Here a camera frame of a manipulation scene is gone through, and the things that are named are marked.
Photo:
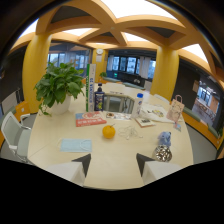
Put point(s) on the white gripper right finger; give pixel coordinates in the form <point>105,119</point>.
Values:
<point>156,169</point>

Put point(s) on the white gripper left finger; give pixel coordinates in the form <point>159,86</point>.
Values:
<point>74,170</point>

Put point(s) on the metal bowl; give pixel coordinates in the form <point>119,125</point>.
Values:
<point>162,153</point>

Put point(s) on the light blue face mask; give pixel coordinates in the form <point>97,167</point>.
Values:
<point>75,145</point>

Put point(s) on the blue plush toy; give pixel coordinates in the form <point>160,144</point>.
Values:
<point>164,138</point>

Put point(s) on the small book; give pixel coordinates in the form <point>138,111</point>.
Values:
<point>144,122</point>

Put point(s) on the orange fruit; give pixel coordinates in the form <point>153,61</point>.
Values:
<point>108,132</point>

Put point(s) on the red booklet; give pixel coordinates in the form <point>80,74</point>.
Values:
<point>89,118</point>

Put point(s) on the white papers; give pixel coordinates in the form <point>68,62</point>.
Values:
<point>154,112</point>

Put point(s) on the pink paper gift bag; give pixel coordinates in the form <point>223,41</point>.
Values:
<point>175,110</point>

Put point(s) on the white plant pot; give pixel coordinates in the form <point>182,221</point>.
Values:
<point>60,106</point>

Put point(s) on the white bottle blue cap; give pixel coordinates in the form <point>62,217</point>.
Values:
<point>137,106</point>

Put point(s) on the printed flat packet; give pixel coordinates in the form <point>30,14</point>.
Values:
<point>118,115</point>

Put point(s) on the white grey office chair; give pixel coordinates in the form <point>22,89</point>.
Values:
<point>15,135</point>

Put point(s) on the dark blue bottle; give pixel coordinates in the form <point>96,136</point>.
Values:
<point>99,99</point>

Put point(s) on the white green standing box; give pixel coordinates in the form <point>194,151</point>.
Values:
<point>90,87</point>

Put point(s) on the green potted plant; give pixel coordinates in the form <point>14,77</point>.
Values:
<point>59,85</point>

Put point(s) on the round wall clock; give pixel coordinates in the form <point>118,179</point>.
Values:
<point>99,51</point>

